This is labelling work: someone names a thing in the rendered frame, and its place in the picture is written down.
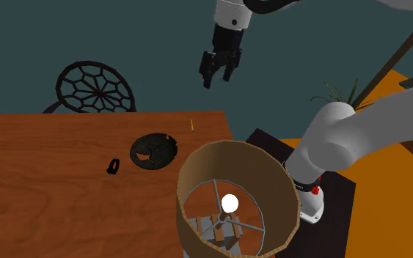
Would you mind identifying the dark wooden beam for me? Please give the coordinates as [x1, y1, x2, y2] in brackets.
[350, 12, 413, 108]

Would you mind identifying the dark web-back chair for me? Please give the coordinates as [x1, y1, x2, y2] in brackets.
[42, 60, 138, 114]

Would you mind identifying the black round dish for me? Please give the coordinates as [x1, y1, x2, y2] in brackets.
[129, 133, 179, 171]

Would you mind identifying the brown shade table lamp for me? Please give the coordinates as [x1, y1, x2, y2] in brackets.
[175, 139, 302, 258]

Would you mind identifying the green potted plant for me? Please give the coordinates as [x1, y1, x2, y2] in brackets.
[310, 78, 376, 111]

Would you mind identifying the dark robot stand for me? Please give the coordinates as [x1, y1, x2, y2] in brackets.
[244, 128, 357, 258]

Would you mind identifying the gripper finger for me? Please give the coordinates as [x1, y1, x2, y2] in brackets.
[199, 51, 220, 90]
[222, 62, 241, 83]

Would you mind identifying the small black ring object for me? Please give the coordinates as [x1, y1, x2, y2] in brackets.
[106, 158, 121, 176]

